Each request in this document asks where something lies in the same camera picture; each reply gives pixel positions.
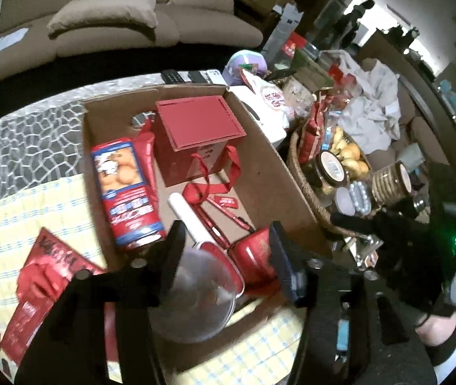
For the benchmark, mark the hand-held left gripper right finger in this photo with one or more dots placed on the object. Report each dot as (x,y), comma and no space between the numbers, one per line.
(284,256)

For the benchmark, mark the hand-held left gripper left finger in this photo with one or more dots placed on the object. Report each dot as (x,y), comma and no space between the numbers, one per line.
(174,248)

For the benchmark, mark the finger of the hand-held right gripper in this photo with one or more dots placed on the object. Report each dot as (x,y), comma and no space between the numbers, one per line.
(356,222)

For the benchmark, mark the clear glass bowl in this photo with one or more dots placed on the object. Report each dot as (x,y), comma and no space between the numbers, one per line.
(196,300)

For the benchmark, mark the red and blue cookie tin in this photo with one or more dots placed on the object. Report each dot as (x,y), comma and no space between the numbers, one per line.
(127,192)

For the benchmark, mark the brown cardboard box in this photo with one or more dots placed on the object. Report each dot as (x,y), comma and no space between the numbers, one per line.
(276,176)

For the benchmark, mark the narrow red foil wrapper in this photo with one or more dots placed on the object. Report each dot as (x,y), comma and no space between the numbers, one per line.
(147,156)

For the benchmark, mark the person's right hand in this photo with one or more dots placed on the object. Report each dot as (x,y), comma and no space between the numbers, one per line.
(416,264)

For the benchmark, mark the white lidded jar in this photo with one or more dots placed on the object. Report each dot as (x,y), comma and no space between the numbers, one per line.
(346,202)

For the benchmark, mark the silver pill blister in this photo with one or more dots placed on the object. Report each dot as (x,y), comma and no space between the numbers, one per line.
(361,194)

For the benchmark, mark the white roller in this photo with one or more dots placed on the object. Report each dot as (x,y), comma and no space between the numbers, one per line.
(190,216)

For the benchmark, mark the curved red stick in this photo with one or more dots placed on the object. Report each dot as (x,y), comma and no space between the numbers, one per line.
(214,228)

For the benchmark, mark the woven round container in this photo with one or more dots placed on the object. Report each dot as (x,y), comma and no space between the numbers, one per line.
(392,182)

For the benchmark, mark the glass jar with dark lid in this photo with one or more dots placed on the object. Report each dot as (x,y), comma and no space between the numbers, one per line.
(330,170)

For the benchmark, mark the wicker basket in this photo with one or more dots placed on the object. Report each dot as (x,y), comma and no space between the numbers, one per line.
(304,192)

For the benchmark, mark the small red packet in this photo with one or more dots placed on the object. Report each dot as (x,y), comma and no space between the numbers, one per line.
(224,201)

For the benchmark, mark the yellow fruits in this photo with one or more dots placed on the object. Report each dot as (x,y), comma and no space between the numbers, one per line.
(352,152)

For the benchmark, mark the red snack pack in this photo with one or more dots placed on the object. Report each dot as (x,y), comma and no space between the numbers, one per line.
(312,128)

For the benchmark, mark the white plastic bag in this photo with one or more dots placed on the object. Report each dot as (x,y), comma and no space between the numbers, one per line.
(372,96)

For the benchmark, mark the long printed red foil wrapper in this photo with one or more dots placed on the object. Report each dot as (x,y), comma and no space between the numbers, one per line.
(47,272)

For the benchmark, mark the white bag with red logo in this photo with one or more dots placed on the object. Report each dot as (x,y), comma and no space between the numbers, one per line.
(268,104)

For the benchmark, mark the black remote control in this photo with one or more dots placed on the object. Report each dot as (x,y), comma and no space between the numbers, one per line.
(172,76)

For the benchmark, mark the grey pebble pattern cloth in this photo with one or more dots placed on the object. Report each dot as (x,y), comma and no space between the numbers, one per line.
(27,144)

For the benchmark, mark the purple cap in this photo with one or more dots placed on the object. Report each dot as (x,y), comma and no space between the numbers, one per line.
(246,64)

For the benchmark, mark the dark stand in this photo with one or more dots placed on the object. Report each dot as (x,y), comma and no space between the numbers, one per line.
(356,20)

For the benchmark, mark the grey and white carton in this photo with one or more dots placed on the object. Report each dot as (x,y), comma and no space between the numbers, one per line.
(286,24)

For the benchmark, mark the beige sofa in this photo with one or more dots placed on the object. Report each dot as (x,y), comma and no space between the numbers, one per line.
(196,12)

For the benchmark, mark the beige cushion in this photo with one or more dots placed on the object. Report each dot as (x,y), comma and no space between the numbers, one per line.
(107,12)

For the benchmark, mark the white papers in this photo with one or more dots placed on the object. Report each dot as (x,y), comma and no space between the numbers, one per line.
(5,44)

